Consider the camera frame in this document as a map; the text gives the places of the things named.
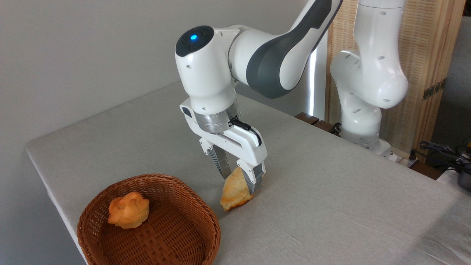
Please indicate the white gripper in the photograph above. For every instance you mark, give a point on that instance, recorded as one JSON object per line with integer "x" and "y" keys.
{"x": 243, "y": 145}

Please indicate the long leaf-shaped bread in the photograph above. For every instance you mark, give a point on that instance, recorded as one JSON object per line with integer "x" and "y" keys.
{"x": 233, "y": 191}

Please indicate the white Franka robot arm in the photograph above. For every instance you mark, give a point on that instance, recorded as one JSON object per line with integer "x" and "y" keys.
{"x": 206, "y": 73}

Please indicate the brown wicker basket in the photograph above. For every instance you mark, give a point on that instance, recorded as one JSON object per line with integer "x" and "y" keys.
{"x": 176, "y": 235}

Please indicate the round golden bread roll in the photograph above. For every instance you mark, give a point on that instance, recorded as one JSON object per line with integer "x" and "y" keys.
{"x": 128, "y": 211}

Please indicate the dark brown wooden block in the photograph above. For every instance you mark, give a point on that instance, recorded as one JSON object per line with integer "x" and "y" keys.
{"x": 307, "y": 117}
{"x": 325, "y": 127}

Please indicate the grey tablecloth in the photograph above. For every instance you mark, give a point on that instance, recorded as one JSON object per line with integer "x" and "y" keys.
{"x": 331, "y": 206}

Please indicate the dark metal screen hinge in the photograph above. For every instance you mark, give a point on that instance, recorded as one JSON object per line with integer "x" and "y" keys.
{"x": 434, "y": 89}

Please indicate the wooden slatted folding screen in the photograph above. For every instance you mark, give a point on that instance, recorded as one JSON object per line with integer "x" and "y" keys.
{"x": 427, "y": 44}

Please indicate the dark grey device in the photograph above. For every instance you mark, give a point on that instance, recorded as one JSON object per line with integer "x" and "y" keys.
{"x": 465, "y": 180}

